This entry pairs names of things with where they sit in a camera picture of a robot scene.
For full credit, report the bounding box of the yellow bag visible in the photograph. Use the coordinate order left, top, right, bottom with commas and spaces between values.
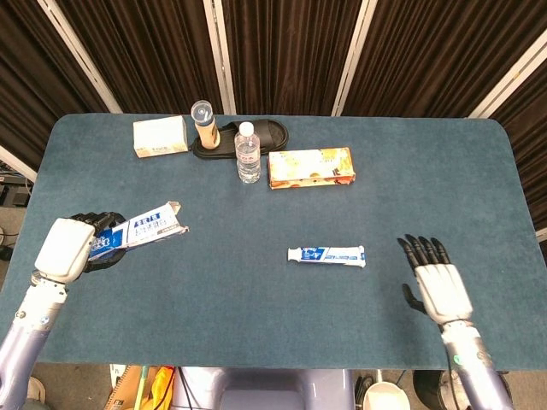
149, 366, 175, 410

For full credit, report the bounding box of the white bucket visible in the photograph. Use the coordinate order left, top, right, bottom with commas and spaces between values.
361, 380, 412, 410

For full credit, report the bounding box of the beige bottle with blue cap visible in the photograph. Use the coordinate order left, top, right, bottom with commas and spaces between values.
190, 99, 222, 151

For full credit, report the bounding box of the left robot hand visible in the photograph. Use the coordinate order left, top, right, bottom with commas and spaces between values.
32, 211, 130, 285

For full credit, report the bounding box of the white tissue pack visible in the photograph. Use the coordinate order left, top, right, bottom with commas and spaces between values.
132, 115, 190, 160

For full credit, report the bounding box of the black rubber slipper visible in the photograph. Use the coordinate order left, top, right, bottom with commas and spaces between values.
191, 119, 290, 161

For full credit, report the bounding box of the black round bin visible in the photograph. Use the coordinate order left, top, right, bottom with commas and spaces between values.
411, 368, 455, 410

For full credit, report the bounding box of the brown curtain panel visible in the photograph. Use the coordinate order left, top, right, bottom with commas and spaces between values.
221, 0, 363, 117
491, 76, 547, 234
50, 0, 224, 115
340, 0, 547, 119
0, 0, 108, 172

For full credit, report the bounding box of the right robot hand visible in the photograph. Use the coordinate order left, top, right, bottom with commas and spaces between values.
396, 233, 474, 329

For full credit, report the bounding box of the orange snack box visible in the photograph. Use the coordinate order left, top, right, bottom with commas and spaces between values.
268, 146, 357, 190

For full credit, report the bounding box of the blue white toothpaste box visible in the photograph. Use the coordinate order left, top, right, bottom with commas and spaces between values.
87, 200, 191, 262

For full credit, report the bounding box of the blue table cloth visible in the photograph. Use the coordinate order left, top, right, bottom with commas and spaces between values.
0, 112, 547, 372

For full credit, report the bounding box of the white partition post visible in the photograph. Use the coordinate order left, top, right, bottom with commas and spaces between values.
37, 0, 124, 114
202, 0, 237, 116
0, 143, 38, 182
330, 0, 378, 117
468, 28, 547, 120

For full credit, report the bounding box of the white blue toothpaste tube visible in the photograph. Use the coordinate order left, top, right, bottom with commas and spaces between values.
286, 244, 368, 268

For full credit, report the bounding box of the purple robot torso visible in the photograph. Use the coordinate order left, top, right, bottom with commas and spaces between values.
176, 366, 356, 410

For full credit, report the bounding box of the clear plastic water bottle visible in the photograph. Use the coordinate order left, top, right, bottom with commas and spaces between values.
233, 120, 262, 185

